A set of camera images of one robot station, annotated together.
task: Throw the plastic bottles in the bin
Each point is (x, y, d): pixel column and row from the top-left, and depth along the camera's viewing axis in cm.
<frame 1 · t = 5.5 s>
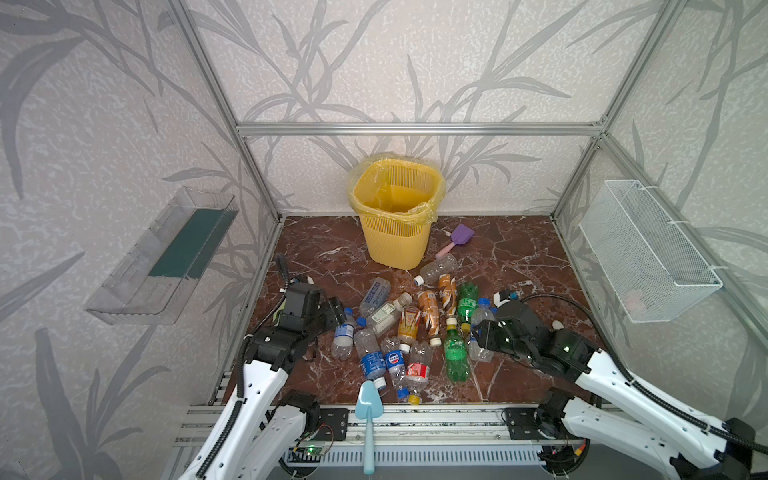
left hand: (339, 300, 77), fingers open
right hand: (476, 323, 77), fingers open
yellow ribbed plastic bin: (396, 245, 94), point 16 cm above the table
yellow bin liner bag: (397, 188, 106), point 19 cm above the table
purple toy shovel: (461, 235, 117), on the table
clear bottle white cap: (445, 265, 102), point 5 cm above the table
soda water bottle blue cap: (375, 296, 93), point 6 cm above the table
clear bottle green label: (387, 314, 88), point 7 cm above the table
gold red tea bottle: (408, 328, 86), point 6 cm above the table
brown coffee bottle left: (429, 310, 91), point 5 cm above the table
brown Nescafe bottle right: (447, 286, 96), point 5 cm above the table
small green Sprite bottle: (468, 304, 91), point 6 cm above the table
clear water bottle blue cap: (343, 337, 86), point 4 cm above the table
clear bottle blue label: (373, 361, 80), point 6 cm above the table
Pepsi label clear bottle: (395, 361, 80), point 6 cm above the table
red label bottle yellow cap: (417, 369, 79), point 6 cm above the table
clear crushed bottle blue cap: (472, 348, 75), point 14 cm above the table

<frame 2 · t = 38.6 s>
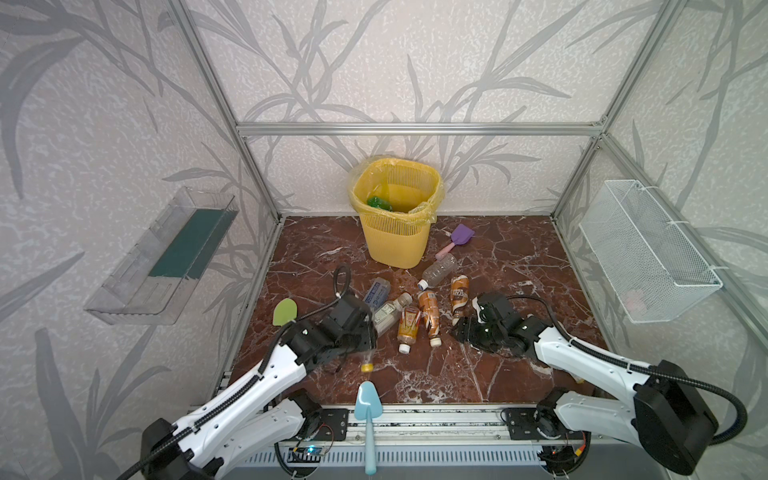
left hand: (374, 331, 77), fingers open
right hand: (456, 326, 84), fingers open
brown Nescafe bottle right: (459, 294, 95), point 5 cm above the table
small green Sprite bottle: (377, 202, 100), point 20 cm above the table
red label bottle yellow cap: (367, 367, 74), point 12 cm above the table
green spatula scoop: (283, 307, 98), on the table
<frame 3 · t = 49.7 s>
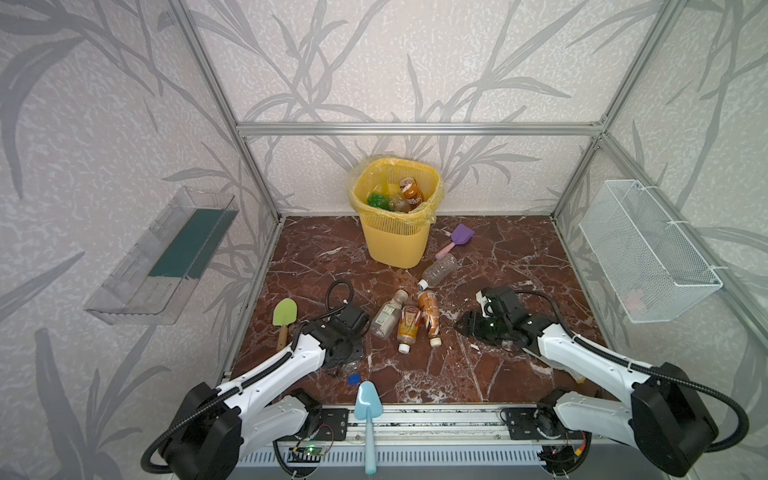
left hand: (358, 343, 84), fingers open
right hand: (460, 320, 85), fingers open
soda water bottle blue cap: (354, 379, 80), point 3 cm above the table
brown Nescafe bottle right: (412, 193, 100), point 22 cm above the table
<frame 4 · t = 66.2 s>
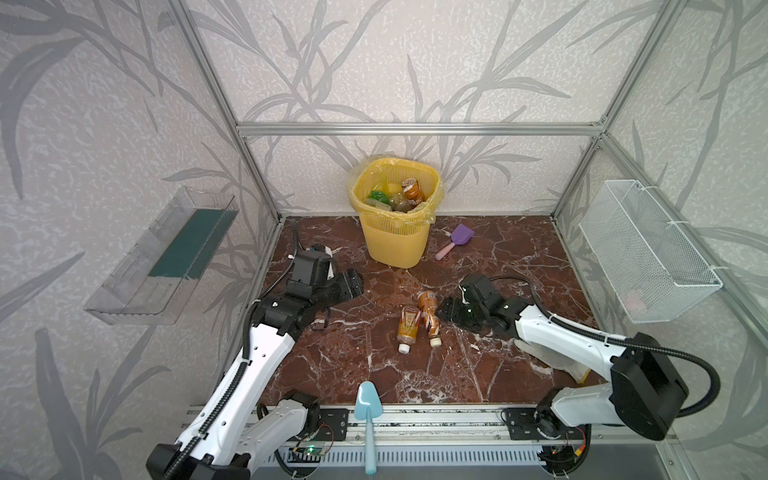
left hand: (357, 272, 74), fingers open
right hand: (442, 307, 85), fingers open
clear bottle green label: (377, 204, 98), point 21 cm above the table
